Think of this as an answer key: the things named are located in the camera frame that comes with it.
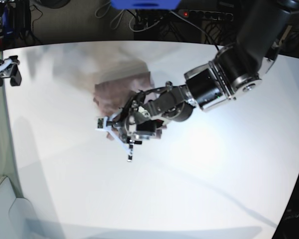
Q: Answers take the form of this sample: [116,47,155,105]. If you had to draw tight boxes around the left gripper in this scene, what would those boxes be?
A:
[119,99,162,141]

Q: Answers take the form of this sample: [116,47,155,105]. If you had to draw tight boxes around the mauve pink t-shirt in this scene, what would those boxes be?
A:
[92,71,169,141]

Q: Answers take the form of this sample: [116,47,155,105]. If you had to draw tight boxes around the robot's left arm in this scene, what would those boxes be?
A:
[115,0,299,143]

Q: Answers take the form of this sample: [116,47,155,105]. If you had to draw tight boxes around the blue box overhead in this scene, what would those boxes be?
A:
[110,0,181,10]

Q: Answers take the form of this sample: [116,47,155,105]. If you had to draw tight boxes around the black power strip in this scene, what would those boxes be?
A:
[177,9,234,22]

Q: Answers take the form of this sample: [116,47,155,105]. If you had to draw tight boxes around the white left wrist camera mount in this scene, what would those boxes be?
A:
[96,108,143,162]

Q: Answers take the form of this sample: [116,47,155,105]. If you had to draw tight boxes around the grey white cable loops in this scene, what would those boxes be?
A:
[94,9,165,32]

